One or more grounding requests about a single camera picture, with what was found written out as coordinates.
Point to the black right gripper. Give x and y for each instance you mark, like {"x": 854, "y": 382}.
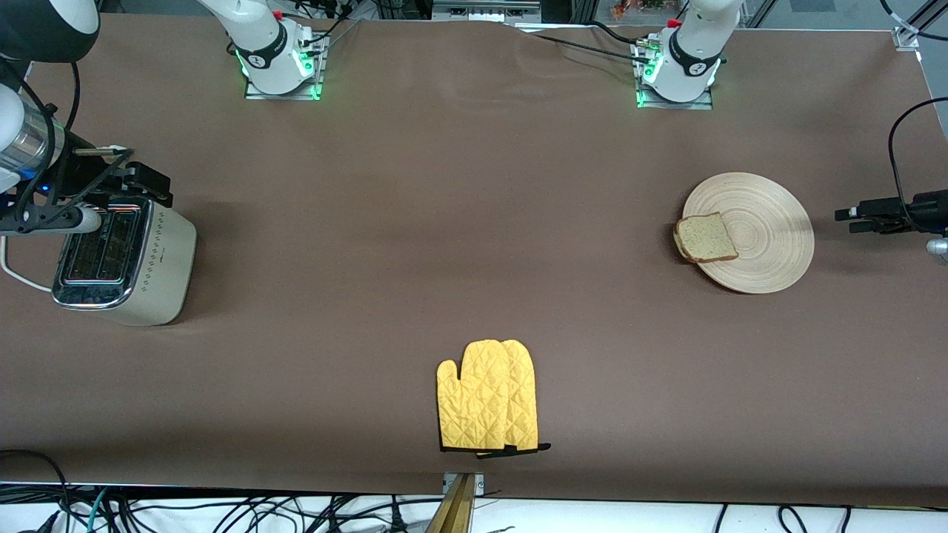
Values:
{"x": 76, "y": 175}

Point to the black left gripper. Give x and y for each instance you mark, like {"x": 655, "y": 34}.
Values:
{"x": 927, "y": 203}

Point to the round wooden plate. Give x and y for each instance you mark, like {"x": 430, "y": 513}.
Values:
{"x": 770, "y": 244}

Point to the brown bread slice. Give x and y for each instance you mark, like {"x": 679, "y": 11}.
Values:
{"x": 707, "y": 238}

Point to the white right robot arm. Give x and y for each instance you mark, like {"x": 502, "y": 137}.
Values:
{"x": 259, "y": 44}

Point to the cream and chrome toaster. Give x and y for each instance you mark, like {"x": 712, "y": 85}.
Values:
{"x": 159, "y": 266}

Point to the aluminium corner profile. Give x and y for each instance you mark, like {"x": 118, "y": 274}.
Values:
{"x": 905, "y": 38}

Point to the brown table cover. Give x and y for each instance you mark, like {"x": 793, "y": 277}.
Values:
{"x": 370, "y": 148}

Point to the yellow quilted oven mitt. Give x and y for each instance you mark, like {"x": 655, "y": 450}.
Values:
{"x": 524, "y": 400}
{"x": 474, "y": 400}

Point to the brass coloured strip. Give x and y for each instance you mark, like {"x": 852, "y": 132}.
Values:
{"x": 453, "y": 511}

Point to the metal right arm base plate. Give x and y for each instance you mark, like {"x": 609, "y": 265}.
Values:
{"x": 311, "y": 92}

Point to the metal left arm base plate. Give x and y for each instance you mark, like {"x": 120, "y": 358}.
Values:
{"x": 703, "y": 104}

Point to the aluminium frame piece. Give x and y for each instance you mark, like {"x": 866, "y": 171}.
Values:
{"x": 485, "y": 9}

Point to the small metal bracket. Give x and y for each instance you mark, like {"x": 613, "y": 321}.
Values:
{"x": 480, "y": 483}

